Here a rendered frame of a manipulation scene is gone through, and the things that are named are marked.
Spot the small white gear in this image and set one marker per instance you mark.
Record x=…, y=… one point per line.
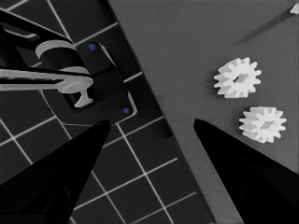
x=228, y=83
x=254, y=127

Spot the dark robot body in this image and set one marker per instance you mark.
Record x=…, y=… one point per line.
x=102, y=77

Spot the small white T-shaped piece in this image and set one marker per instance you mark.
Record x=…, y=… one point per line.
x=295, y=9

